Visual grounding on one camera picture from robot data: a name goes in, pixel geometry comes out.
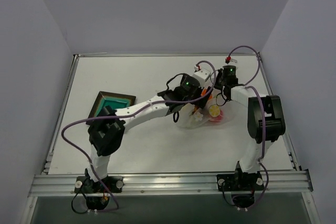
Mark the aluminium front rail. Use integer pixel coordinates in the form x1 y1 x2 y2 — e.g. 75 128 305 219
28 170 313 197

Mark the red fake apple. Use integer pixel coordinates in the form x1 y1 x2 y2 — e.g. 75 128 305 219
209 110 224 123

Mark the teal rectangular tray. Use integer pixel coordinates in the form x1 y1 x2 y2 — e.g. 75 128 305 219
88 91 136 118

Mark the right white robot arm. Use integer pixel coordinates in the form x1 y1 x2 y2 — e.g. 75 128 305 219
215 65 286 189

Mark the purple cable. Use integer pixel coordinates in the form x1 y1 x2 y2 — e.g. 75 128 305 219
226 45 269 205
60 60 217 213

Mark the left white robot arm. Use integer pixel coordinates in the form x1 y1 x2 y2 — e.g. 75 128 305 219
86 70 210 192

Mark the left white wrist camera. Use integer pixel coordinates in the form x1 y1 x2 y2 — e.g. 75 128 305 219
192 65 211 86

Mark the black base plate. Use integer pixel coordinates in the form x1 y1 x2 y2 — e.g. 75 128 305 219
74 176 124 194
216 172 264 192

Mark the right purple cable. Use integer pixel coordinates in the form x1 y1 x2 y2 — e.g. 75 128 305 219
226 45 269 205

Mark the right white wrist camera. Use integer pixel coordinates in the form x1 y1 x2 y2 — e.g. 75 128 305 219
225 56 238 65

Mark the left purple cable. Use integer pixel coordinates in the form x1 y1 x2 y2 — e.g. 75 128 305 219
60 60 217 213

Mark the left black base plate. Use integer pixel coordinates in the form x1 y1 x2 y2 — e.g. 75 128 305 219
74 176 124 194

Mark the translucent plastic bag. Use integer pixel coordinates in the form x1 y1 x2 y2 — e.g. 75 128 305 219
174 90 238 129

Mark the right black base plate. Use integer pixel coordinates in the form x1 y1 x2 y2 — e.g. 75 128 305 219
216 172 264 192

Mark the orange fake fruit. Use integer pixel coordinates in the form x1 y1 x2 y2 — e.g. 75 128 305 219
200 86 213 103

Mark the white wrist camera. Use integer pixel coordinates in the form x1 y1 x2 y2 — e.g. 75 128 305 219
225 56 238 65
192 65 211 86

